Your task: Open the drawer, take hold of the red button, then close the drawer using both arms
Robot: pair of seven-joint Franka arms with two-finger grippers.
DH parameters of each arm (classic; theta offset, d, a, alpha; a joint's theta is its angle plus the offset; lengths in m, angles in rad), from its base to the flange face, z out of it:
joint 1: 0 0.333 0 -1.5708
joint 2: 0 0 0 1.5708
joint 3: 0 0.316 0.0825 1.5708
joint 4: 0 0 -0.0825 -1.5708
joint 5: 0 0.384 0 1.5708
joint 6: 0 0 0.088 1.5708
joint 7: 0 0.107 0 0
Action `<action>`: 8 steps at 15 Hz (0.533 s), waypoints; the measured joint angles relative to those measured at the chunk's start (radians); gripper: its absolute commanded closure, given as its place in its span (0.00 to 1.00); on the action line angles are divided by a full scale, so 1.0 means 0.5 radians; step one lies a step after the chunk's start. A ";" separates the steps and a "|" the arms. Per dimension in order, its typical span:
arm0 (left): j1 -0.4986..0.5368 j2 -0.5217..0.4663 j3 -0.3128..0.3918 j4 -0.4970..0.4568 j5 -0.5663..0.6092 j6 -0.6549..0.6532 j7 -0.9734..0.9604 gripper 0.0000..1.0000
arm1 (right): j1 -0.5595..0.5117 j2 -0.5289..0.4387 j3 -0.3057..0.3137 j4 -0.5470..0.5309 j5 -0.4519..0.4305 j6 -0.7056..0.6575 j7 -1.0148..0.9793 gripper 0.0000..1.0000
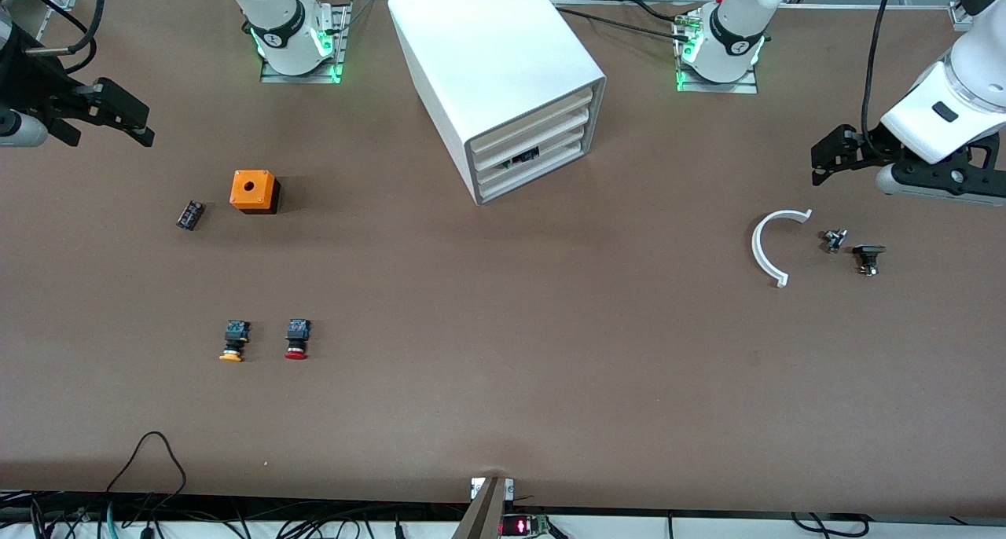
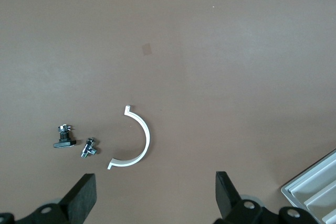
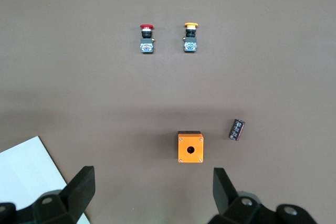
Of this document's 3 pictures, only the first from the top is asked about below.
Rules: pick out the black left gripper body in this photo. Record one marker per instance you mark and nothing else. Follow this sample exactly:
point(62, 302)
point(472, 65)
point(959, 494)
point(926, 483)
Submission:
point(874, 142)

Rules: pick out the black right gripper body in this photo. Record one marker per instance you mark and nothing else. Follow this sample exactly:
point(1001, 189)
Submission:
point(31, 85)

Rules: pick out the red push button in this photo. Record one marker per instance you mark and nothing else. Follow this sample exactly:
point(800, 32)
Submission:
point(297, 339)

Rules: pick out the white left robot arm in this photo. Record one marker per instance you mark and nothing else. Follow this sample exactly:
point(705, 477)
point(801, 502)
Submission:
point(967, 75)

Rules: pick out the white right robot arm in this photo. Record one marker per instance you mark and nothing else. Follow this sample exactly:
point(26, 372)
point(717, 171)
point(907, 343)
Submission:
point(279, 12)

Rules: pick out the yellow push button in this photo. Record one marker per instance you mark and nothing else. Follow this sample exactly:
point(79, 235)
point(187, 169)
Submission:
point(234, 339)

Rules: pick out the white drawer with blue part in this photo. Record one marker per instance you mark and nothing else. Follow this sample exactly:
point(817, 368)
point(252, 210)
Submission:
point(567, 141)

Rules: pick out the white lowest cabinet drawer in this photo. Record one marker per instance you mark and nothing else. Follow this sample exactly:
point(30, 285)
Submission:
point(562, 159)

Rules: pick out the white uppermost cabinet drawer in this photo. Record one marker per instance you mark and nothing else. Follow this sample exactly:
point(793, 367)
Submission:
point(566, 105)

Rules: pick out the blue black button part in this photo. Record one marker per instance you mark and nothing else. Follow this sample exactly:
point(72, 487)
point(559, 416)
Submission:
point(523, 157)

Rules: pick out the white drawer cabinet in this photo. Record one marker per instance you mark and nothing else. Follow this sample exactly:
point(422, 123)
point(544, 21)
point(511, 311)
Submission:
point(487, 44)

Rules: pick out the small black contact block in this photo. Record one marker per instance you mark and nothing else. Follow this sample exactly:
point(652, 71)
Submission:
point(190, 215)

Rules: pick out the white curved plastic piece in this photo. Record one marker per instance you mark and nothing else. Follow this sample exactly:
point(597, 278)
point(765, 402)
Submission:
point(756, 248)

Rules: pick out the device with red light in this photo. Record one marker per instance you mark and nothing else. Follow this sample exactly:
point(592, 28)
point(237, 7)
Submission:
point(515, 526)

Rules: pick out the small grey switch part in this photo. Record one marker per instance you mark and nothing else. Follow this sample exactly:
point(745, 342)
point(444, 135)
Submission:
point(833, 240)

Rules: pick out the black switch part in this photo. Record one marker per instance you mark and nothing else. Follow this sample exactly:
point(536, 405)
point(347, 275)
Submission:
point(868, 251)

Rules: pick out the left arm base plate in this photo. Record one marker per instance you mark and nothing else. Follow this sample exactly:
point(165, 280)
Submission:
point(747, 88)

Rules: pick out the orange button enclosure box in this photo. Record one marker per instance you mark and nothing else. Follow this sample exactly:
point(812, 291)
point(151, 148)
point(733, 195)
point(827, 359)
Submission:
point(251, 187)

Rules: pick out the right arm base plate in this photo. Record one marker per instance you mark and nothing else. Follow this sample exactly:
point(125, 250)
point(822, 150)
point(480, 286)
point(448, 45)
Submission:
point(271, 77)

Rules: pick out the camera mount post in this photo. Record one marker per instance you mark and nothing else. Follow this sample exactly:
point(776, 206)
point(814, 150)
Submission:
point(483, 515)

